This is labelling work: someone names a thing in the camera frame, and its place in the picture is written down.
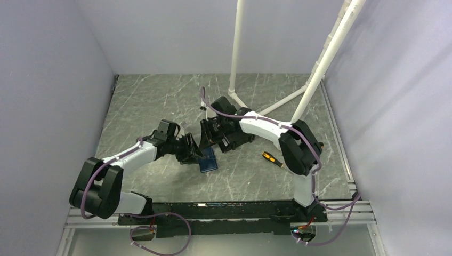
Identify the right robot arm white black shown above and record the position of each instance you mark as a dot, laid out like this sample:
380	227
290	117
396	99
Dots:
299	147

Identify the white pvc pipe frame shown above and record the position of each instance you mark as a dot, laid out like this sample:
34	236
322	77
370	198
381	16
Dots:
289	37

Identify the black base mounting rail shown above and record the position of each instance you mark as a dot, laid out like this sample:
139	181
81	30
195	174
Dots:
181	225

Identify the blue card holder wallet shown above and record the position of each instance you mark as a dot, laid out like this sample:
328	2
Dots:
208	162

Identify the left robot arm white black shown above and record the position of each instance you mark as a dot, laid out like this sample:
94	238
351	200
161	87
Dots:
98	189

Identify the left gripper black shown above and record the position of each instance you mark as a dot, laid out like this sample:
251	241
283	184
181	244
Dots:
194	152

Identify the black card storage box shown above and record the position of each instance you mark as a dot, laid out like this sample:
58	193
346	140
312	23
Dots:
234	140

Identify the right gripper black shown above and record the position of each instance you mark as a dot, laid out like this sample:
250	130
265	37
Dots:
206	140

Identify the orange black screwdriver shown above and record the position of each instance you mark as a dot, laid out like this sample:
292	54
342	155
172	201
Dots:
270	158

